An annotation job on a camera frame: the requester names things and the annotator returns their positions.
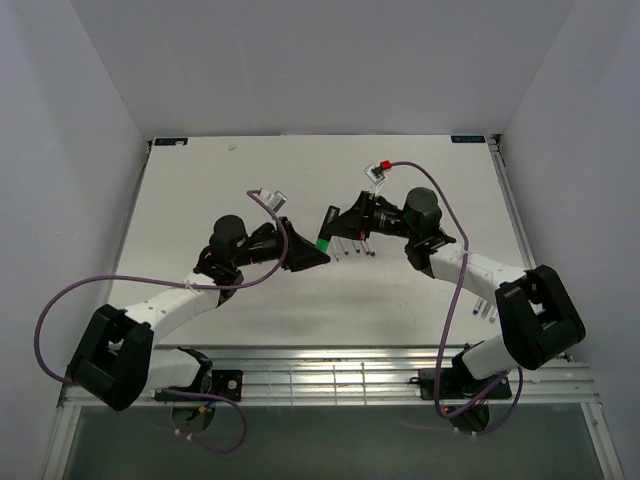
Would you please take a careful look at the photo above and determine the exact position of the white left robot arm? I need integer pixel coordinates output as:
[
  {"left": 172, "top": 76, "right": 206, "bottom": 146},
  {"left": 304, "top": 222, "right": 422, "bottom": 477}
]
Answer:
[{"left": 66, "top": 215, "right": 330, "bottom": 411}]

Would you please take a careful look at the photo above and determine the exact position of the blue capped white pen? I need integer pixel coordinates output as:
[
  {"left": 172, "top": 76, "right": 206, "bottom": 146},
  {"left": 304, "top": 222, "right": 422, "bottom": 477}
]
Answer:
[{"left": 331, "top": 242, "right": 340, "bottom": 262}]

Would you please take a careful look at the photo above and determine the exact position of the green black highlighter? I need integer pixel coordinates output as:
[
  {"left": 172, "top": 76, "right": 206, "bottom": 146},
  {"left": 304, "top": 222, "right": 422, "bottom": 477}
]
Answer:
[{"left": 315, "top": 205, "right": 340, "bottom": 253}]

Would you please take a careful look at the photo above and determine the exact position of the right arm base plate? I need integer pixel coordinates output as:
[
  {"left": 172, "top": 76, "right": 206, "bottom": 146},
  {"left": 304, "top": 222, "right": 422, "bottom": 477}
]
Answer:
[{"left": 409, "top": 368, "right": 512, "bottom": 400}]

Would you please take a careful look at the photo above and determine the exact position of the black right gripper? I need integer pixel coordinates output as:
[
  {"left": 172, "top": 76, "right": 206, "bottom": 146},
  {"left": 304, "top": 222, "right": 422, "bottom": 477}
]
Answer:
[{"left": 321, "top": 191, "right": 418, "bottom": 240}]

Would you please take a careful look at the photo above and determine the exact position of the blue corner label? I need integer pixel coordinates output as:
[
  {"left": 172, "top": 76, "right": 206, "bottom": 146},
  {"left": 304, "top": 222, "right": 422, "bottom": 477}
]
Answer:
[
  {"left": 153, "top": 137, "right": 189, "bottom": 147},
  {"left": 450, "top": 135, "right": 486, "bottom": 144}
]

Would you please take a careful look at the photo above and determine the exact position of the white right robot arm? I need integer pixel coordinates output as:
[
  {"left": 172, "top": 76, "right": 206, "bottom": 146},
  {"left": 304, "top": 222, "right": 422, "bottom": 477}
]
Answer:
[{"left": 317, "top": 187, "right": 586, "bottom": 397}]

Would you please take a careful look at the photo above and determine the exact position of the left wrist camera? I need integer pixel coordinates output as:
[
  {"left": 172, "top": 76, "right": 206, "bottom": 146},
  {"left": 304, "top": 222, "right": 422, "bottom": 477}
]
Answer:
[{"left": 258, "top": 189, "right": 287, "bottom": 213}]

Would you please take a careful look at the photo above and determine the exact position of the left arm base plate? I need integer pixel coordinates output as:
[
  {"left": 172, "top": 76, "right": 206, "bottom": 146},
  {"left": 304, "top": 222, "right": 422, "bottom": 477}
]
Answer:
[{"left": 154, "top": 368, "right": 244, "bottom": 404}]

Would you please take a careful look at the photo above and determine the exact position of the right blue corner label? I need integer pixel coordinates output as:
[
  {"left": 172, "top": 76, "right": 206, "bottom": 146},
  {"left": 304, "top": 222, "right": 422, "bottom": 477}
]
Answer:
[{"left": 450, "top": 135, "right": 486, "bottom": 144}]

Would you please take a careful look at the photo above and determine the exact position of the aluminium front rail frame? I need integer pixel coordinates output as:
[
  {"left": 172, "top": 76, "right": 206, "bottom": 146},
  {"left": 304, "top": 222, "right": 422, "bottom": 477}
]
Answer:
[{"left": 58, "top": 344, "right": 601, "bottom": 409}]

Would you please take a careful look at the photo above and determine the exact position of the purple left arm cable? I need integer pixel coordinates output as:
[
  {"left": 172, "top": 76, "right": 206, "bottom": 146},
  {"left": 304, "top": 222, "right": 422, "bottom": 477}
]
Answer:
[{"left": 33, "top": 188, "right": 291, "bottom": 455}]

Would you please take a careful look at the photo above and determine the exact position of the left blue corner label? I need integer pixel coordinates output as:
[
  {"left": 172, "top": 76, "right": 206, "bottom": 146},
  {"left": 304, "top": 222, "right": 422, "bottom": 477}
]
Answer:
[{"left": 153, "top": 137, "right": 189, "bottom": 147}]

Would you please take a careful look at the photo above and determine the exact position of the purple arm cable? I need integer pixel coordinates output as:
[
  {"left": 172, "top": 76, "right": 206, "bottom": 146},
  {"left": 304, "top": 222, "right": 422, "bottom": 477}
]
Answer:
[
  {"left": 33, "top": 188, "right": 291, "bottom": 455},
  {"left": 394, "top": 160, "right": 525, "bottom": 436}
]

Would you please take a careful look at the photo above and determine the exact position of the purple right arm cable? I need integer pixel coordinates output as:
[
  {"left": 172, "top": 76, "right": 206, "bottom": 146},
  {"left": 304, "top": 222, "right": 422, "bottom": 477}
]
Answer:
[{"left": 394, "top": 160, "right": 525, "bottom": 436}]

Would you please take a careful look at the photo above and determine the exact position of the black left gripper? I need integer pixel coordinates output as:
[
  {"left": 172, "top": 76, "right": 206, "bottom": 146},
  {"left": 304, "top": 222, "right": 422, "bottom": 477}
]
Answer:
[{"left": 232, "top": 216, "right": 330, "bottom": 272}]

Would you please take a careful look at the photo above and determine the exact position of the aluminium right side rail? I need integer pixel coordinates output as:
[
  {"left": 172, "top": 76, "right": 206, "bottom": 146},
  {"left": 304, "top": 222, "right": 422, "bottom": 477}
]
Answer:
[{"left": 487, "top": 134, "right": 625, "bottom": 479}]

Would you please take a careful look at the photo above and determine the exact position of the red capped white pen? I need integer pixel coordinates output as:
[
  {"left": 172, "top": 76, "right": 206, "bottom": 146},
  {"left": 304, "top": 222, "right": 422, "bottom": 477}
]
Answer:
[{"left": 337, "top": 238, "right": 350, "bottom": 256}]

